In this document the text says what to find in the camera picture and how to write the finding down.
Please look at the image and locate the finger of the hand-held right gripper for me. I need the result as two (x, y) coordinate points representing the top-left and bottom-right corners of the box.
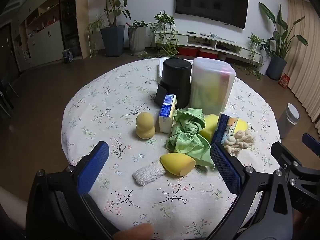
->
(271, 142), (304, 181)
(302, 133), (320, 156)

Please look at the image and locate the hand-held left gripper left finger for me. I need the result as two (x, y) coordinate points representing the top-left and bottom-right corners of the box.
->
(26, 141), (110, 240)

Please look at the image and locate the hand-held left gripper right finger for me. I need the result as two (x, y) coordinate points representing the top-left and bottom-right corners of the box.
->
(210, 142), (293, 240)

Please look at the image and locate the cartoon print packaged sponge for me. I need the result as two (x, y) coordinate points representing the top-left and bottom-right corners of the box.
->
(211, 113), (240, 153)

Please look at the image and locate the yellow block sponge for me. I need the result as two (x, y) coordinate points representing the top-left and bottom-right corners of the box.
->
(200, 114), (222, 143)

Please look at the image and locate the yellow teardrop makeup sponge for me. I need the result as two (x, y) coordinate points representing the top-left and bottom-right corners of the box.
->
(160, 153), (197, 178)

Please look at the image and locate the green cloth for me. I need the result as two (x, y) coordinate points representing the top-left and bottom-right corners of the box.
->
(165, 108), (216, 171)

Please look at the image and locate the white knitted scrubber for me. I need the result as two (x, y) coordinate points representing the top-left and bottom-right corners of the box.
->
(132, 162), (166, 186)

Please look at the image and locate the yellow gourd-shaped makeup sponge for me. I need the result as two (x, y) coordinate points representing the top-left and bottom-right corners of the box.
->
(135, 112), (156, 139)

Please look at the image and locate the blue white packaged sponge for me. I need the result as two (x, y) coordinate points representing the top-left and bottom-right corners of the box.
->
(158, 93), (177, 134)

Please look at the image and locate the translucent plastic storage container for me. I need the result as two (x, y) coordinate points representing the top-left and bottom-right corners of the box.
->
(189, 57), (237, 115)

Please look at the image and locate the person's left hand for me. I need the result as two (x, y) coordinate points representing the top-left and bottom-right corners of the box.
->
(117, 223), (154, 240)

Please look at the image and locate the grey trash bin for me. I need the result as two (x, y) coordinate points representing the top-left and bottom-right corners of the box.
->
(277, 103), (300, 140)

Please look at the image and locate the red paper bag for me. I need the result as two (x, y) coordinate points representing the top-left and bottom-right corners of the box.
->
(278, 73), (291, 89)

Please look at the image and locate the round table floral tablecloth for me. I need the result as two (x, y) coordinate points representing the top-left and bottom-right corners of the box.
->
(61, 57), (281, 240)

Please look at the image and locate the large-leaf plant in grey pot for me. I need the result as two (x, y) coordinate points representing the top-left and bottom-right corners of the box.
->
(258, 2), (309, 81)

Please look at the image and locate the beige curtain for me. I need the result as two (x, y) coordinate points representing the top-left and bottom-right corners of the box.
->
(284, 0), (320, 124)

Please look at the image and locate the black cylindrical container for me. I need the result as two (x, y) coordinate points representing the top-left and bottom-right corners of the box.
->
(160, 58), (192, 110)

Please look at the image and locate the dark chair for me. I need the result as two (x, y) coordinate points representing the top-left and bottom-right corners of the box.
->
(0, 76), (20, 119)

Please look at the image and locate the small leafy plant white pot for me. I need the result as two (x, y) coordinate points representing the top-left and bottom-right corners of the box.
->
(247, 33), (272, 77)

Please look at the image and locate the small blue toy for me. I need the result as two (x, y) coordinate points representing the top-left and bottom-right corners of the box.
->
(62, 49), (75, 64)

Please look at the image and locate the red storage box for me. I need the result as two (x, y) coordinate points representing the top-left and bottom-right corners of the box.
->
(199, 49), (218, 60)
(178, 46), (199, 56)

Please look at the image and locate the white plastic tray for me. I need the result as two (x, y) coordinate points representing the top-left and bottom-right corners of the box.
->
(157, 58), (166, 83)

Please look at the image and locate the white television console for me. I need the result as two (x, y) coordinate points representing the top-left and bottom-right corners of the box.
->
(153, 31), (263, 65)

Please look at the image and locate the tall plant in dark pot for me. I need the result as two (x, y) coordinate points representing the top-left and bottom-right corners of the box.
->
(88, 0), (132, 57)

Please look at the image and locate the plant in white ribbed pot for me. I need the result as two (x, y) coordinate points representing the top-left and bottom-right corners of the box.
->
(126, 20), (149, 56)

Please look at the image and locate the small spindly green plant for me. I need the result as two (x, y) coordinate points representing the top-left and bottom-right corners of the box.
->
(86, 14), (105, 58)

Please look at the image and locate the dark glass display cabinet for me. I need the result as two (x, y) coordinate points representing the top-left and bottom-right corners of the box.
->
(59, 0), (82, 57)

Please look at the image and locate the trailing green plant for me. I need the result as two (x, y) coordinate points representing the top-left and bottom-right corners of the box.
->
(149, 11), (179, 58)

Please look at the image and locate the white wall cabinet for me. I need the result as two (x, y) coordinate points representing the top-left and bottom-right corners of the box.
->
(12, 0), (66, 68)

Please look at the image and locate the black wall television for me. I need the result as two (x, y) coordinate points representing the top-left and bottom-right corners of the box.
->
(175, 0), (249, 30)

